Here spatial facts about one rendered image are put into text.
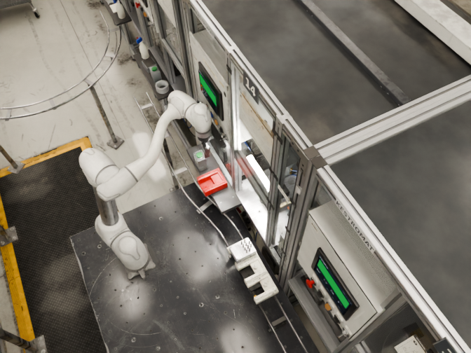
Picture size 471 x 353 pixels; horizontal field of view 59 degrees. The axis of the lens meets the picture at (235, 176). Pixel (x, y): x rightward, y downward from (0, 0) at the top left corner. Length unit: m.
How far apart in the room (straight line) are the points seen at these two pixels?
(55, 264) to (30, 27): 3.10
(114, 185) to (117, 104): 2.49
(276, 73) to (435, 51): 0.66
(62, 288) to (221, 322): 1.50
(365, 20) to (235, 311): 1.70
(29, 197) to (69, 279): 0.89
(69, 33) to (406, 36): 4.24
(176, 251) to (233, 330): 0.61
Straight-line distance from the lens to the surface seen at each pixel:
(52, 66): 5.14
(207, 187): 2.59
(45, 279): 3.69
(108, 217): 2.50
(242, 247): 2.44
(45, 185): 4.11
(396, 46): 1.90
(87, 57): 5.11
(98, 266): 2.82
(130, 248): 2.51
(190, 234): 2.77
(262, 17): 1.95
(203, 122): 2.19
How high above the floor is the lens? 3.18
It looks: 58 degrees down
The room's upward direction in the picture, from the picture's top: 2 degrees counter-clockwise
